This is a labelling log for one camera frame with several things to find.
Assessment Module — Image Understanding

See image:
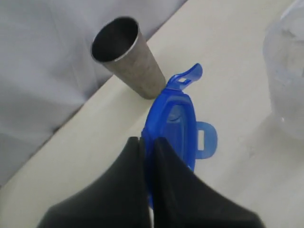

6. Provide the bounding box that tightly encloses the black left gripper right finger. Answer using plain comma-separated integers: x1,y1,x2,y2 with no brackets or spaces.
152,138,264,228

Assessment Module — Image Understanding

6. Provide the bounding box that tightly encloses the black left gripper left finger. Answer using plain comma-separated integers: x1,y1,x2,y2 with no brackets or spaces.
38,137,151,228

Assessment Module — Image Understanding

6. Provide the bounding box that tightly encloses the blue plastic lid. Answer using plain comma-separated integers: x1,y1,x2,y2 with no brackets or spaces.
141,63,218,209

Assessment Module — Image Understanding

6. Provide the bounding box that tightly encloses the stainless steel cup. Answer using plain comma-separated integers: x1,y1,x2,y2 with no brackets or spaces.
91,16,166,99

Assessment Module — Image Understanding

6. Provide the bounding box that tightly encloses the clear plastic tall container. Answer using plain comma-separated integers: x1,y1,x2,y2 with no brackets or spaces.
263,0,304,140

